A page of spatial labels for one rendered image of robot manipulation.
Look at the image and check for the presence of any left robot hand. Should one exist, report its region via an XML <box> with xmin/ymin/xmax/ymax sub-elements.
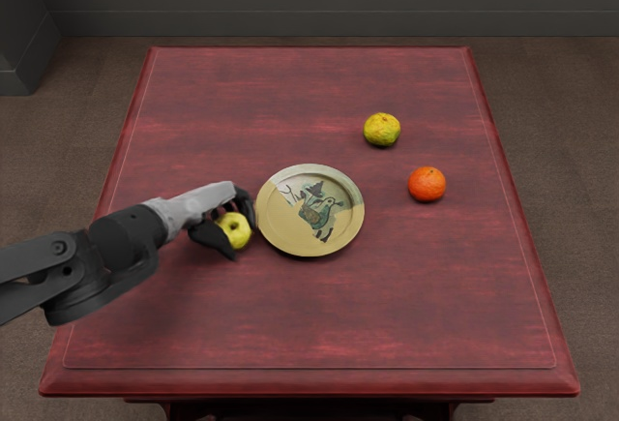
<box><xmin>142</xmin><ymin>180</ymin><xmax>257</xmax><ymax>262</ymax></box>

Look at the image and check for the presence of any orange mandarin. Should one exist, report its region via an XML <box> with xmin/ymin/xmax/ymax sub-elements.
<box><xmin>407</xmin><ymin>165</ymin><xmax>448</xmax><ymax>203</ymax></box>

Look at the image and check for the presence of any yellow plate with bird print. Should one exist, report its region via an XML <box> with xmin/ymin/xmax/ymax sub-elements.
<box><xmin>254</xmin><ymin>163</ymin><xmax>367</xmax><ymax>258</ymax></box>

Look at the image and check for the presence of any yellow-green apple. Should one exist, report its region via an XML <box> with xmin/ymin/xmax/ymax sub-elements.
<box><xmin>214</xmin><ymin>211</ymin><xmax>253</xmax><ymax>251</ymax></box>

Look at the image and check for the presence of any green-yellow citrus fruit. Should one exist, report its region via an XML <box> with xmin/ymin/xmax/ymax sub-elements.
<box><xmin>363</xmin><ymin>111</ymin><xmax>402</xmax><ymax>147</ymax></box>

